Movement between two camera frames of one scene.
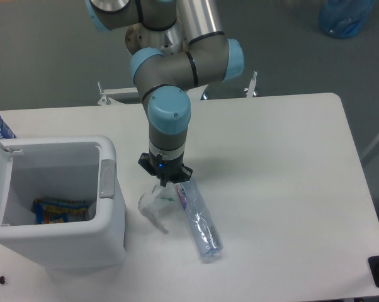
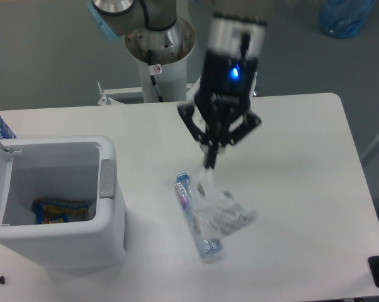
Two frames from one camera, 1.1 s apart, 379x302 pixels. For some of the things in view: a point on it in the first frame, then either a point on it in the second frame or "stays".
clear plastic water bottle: [203, 226] stays
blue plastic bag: [344, 19] stays
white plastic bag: [162, 199] → [217, 212]
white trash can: [82, 168] stays
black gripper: [166, 170] → [225, 94]
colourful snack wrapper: [56, 211] stays
